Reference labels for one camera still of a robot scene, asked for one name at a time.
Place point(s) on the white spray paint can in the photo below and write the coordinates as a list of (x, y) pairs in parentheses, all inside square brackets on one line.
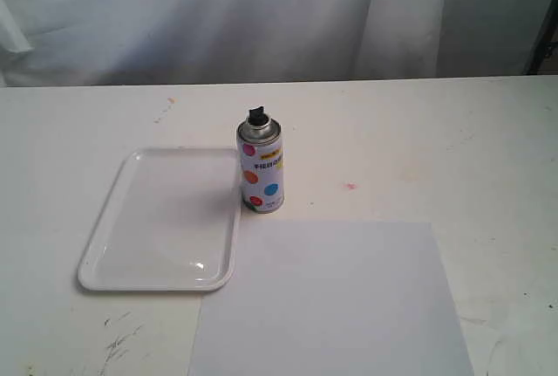
[(259, 142)]

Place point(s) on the white plastic tray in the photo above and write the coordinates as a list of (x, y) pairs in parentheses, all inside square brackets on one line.
[(168, 223)]

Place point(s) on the white paper sheet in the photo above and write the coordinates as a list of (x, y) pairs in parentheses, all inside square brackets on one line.
[(332, 298)]

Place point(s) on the white backdrop curtain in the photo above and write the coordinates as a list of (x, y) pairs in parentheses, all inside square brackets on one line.
[(156, 42)]

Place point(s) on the black metal stand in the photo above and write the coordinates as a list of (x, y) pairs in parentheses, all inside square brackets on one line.
[(545, 43)]

